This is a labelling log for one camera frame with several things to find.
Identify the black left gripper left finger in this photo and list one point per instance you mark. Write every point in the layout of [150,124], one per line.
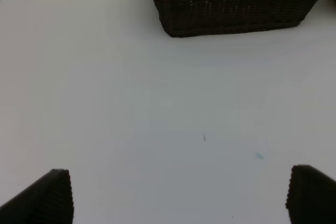
[47,200]

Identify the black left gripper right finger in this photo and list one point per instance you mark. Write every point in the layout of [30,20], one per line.
[311,196]

